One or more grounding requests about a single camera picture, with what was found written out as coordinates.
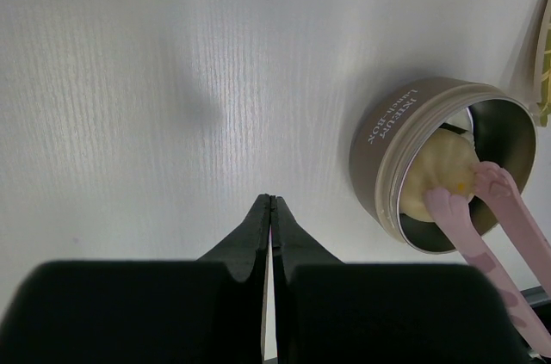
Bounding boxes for white steamed bun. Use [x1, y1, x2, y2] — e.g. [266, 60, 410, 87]
[399, 128, 479, 222]

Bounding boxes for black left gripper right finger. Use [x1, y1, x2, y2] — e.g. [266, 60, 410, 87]
[270, 197, 529, 363]

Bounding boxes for woven bamboo tray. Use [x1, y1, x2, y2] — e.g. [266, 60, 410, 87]
[529, 0, 550, 127]

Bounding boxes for sushi roll orange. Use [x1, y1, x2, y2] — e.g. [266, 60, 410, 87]
[440, 108, 474, 144]

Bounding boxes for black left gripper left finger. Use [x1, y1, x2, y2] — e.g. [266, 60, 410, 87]
[1, 194, 271, 363]

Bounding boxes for pink cat paw tongs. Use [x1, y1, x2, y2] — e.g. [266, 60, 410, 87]
[424, 160, 551, 357]

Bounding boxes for round steel lunch box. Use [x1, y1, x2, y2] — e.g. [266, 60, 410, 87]
[350, 77, 537, 254]

